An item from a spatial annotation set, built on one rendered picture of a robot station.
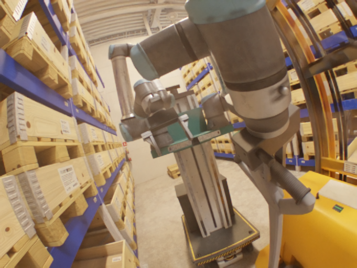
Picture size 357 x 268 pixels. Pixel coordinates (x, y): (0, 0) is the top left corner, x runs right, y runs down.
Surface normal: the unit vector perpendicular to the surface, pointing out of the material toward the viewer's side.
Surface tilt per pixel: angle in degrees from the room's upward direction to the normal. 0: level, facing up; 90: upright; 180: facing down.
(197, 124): 90
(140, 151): 90
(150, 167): 90
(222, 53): 113
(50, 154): 90
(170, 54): 134
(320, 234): 74
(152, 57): 121
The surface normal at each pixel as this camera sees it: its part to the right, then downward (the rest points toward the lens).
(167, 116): 0.07, -0.41
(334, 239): -1.00, -0.07
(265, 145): 0.25, 0.44
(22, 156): 0.85, -0.26
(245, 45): -0.32, 0.69
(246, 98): -0.64, 0.70
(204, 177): 0.11, 0.00
